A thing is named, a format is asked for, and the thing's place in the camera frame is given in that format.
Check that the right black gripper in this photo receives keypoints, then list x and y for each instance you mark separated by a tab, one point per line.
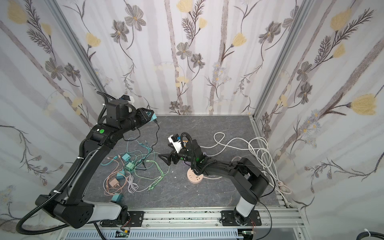
175	154

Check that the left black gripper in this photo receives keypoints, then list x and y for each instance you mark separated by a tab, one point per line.
144	114

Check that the pink round power strip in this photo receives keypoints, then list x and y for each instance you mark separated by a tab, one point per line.
193	178

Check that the teal USB charger plug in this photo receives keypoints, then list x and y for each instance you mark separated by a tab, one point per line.
130	167

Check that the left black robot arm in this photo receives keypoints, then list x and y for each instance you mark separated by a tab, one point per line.
65	202

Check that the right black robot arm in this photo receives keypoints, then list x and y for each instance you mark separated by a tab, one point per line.
247	178

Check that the pink charger plug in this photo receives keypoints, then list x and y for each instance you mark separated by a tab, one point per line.
114	183

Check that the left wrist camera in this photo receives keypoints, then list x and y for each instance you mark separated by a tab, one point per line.
129	102

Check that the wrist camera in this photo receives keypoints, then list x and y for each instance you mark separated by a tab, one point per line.
129	102
176	143

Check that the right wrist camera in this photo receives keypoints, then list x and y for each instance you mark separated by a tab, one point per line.
176	143

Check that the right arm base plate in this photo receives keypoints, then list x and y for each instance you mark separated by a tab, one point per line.
234	219

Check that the white slotted cable duct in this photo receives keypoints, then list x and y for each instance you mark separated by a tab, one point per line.
199	234

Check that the teal charger near rail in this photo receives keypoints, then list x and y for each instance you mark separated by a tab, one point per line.
117	198

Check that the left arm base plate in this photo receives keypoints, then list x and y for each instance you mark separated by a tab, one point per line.
135	219

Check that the aluminium mounting rail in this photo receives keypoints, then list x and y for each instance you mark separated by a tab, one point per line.
168	218

